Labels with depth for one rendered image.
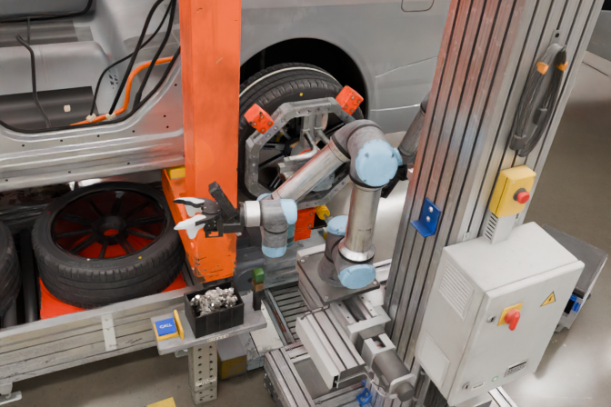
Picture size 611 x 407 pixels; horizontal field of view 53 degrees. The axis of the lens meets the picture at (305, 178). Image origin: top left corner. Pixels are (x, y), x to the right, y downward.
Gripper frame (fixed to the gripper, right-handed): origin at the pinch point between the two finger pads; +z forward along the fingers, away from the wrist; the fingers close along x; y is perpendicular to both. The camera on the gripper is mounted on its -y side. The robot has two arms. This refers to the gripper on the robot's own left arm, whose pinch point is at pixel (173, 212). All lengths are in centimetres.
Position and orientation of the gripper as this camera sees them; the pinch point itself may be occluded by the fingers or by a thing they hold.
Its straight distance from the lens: 178.8
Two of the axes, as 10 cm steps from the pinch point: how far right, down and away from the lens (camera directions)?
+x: -2.0, -4.6, 8.6
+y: -0.5, 8.8, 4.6
